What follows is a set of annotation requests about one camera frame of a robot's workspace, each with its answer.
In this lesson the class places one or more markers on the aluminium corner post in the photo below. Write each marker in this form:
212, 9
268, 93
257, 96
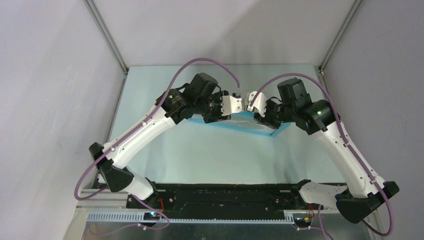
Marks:
341, 32
106, 34

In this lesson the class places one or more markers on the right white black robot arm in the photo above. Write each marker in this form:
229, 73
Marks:
365, 190

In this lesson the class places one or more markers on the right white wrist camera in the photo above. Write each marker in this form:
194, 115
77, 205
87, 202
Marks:
256, 102

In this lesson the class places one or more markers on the right aluminium corner post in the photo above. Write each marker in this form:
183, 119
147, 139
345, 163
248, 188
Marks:
341, 32

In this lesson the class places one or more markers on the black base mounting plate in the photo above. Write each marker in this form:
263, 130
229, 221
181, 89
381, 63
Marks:
232, 202

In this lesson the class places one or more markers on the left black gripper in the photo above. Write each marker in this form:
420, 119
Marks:
217, 117

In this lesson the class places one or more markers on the light blue table mat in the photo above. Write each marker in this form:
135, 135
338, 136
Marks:
198, 153

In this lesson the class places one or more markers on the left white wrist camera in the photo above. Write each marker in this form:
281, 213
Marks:
232, 105

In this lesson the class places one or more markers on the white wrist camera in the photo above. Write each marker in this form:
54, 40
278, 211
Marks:
256, 102
232, 105

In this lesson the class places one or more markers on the light wooden picture frame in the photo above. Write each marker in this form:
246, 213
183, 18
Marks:
243, 122

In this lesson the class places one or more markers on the aluminium rail frame front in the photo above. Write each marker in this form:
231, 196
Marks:
122, 208

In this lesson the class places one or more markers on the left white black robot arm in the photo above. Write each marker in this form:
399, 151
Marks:
202, 96

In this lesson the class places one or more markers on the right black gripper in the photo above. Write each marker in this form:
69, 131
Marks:
265, 120

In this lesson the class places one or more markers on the left aluminium corner post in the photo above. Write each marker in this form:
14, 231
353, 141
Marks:
106, 34

